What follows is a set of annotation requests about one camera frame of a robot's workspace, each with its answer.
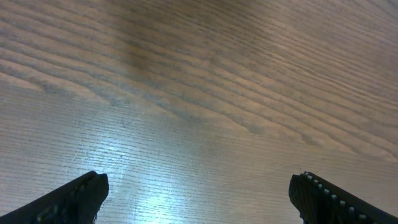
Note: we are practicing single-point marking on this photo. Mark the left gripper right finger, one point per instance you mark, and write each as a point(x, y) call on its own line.
point(321, 202)

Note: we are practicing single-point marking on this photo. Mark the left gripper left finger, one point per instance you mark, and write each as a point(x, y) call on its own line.
point(77, 202)

